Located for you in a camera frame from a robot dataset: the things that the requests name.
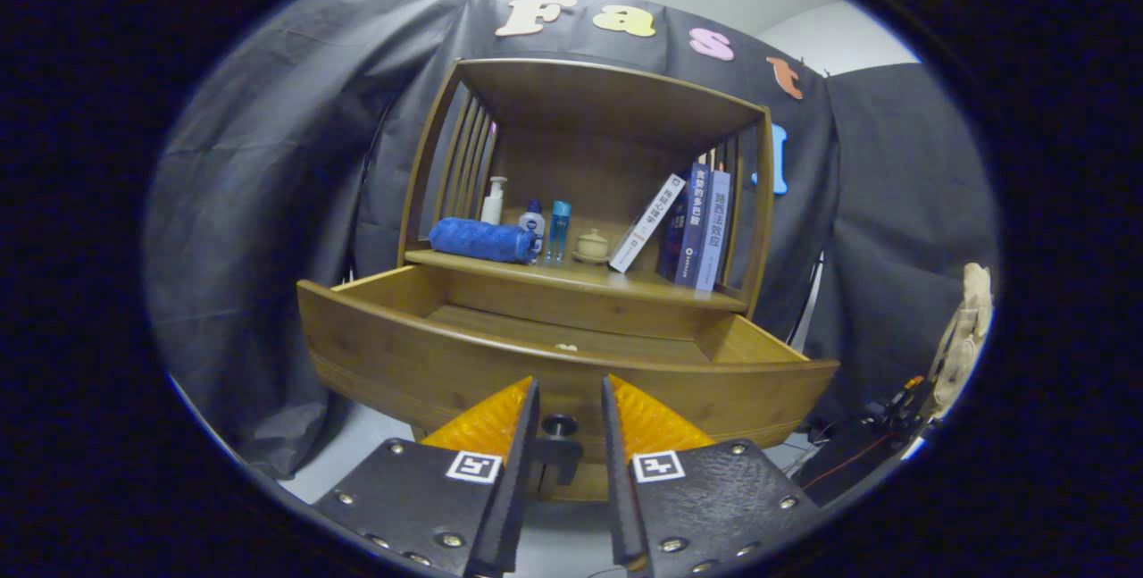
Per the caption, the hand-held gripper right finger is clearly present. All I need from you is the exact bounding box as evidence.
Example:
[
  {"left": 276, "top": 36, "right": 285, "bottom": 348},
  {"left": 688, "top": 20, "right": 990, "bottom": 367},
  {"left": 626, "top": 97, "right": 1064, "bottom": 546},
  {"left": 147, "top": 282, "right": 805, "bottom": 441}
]
[{"left": 600, "top": 373, "right": 827, "bottom": 577}]

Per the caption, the beige cloth bag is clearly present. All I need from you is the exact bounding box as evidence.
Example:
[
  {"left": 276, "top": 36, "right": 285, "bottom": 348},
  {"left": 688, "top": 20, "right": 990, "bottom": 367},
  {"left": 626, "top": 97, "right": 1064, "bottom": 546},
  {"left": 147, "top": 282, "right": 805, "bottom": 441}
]
[{"left": 929, "top": 263, "right": 994, "bottom": 418}]

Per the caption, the wooden cabinet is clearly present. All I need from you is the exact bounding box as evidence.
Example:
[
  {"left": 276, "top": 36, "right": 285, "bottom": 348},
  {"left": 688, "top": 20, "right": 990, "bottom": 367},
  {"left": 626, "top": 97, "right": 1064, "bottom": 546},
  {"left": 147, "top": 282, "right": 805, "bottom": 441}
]
[{"left": 296, "top": 57, "right": 840, "bottom": 503}]

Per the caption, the wooden countertop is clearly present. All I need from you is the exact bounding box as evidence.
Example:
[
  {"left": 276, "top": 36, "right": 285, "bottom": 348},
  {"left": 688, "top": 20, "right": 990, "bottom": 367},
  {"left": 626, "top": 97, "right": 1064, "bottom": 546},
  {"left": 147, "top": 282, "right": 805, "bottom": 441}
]
[{"left": 404, "top": 247, "right": 749, "bottom": 313}]

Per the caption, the pale blue book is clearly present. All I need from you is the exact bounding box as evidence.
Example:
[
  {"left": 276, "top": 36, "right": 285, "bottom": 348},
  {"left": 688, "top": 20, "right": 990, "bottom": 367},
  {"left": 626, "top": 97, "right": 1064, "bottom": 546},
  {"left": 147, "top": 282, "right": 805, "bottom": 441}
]
[{"left": 695, "top": 169, "right": 732, "bottom": 293}]

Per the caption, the white pump bottle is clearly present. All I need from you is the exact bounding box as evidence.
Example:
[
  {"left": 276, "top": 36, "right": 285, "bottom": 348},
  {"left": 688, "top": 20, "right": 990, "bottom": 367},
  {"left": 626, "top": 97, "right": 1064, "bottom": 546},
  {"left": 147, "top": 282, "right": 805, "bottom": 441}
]
[{"left": 480, "top": 176, "right": 508, "bottom": 226}]

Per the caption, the blue rolled towel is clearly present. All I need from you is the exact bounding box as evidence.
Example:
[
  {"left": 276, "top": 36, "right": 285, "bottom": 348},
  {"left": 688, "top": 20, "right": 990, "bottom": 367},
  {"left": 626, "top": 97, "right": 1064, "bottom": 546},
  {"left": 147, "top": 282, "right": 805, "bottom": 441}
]
[{"left": 429, "top": 217, "right": 539, "bottom": 265}]

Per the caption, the dark blue book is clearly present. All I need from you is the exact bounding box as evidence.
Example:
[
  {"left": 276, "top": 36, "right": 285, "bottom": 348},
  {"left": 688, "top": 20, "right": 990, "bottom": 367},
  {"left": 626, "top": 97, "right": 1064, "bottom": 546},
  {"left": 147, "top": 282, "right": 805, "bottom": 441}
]
[{"left": 658, "top": 162, "right": 712, "bottom": 287}]

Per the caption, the beige lidded teacup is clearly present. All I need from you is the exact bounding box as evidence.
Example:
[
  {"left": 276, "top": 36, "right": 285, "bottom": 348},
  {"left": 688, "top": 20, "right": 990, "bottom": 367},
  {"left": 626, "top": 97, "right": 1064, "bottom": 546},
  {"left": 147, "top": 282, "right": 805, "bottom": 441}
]
[{"left": 572, "top": 228, "right": 612, "bottom": 265}]

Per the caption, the black backdrop cloth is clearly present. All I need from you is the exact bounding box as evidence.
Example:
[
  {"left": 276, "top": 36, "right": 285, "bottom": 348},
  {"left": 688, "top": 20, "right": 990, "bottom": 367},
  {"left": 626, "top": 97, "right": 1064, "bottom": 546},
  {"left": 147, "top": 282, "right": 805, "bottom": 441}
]
[{"left": 143, "top": 0, "right": 1001, "bottom": 481}]

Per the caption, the clear blue bottle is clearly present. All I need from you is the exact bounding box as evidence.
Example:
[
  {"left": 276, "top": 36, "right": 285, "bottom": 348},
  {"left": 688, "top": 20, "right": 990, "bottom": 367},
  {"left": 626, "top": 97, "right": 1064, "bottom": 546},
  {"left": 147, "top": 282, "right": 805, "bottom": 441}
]
[{"left": 546, "top": 200, "right": 572, "bottom": 263}]

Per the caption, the black equipment with red cable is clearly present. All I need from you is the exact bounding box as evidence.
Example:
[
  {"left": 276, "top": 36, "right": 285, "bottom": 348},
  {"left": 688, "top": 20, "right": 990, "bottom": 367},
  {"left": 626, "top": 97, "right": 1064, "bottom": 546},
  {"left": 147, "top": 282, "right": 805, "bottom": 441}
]
[{"left": 795, "top": 377, "right": 939, "bottom": 507}]

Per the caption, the white book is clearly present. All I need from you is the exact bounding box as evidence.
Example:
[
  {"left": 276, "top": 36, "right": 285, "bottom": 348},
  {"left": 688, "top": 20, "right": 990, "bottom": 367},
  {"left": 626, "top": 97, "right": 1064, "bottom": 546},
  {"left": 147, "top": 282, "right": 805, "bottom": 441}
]
[{"left": 609, "top": 172, "right": 688, "bottom": 274}]

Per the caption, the wooden drawer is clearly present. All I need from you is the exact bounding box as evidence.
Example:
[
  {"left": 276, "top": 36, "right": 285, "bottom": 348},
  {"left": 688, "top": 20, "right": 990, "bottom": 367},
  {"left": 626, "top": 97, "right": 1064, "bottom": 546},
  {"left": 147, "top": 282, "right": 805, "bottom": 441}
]
[{"left": 296, "top": 264, "right": 840, "bottom": 463}]

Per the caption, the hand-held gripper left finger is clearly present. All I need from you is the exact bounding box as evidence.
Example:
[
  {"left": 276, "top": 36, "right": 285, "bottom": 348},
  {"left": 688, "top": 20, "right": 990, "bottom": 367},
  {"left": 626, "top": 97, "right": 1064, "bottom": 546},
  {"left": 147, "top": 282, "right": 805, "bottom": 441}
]
[{"left": 313, "top": 375, "right": 542, "bottom": 577}]

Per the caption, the white bottle with blue cap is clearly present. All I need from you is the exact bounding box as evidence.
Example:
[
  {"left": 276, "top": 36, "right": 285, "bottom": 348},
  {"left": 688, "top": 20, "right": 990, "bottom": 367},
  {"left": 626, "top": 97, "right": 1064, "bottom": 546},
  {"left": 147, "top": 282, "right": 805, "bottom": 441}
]
[{"left": 518, "top": 199, "right": 546, "bottom": 257}]

